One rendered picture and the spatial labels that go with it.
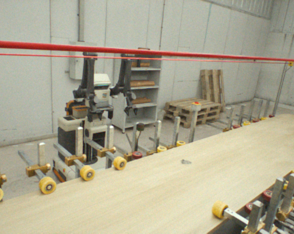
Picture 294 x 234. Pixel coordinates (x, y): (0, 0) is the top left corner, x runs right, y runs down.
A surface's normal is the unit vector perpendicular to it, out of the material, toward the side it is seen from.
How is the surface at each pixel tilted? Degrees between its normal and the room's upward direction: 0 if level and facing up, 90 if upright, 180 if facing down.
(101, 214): 0
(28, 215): 0
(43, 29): 90
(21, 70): 90
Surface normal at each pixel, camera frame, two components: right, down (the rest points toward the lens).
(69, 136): 0.64, 0.28
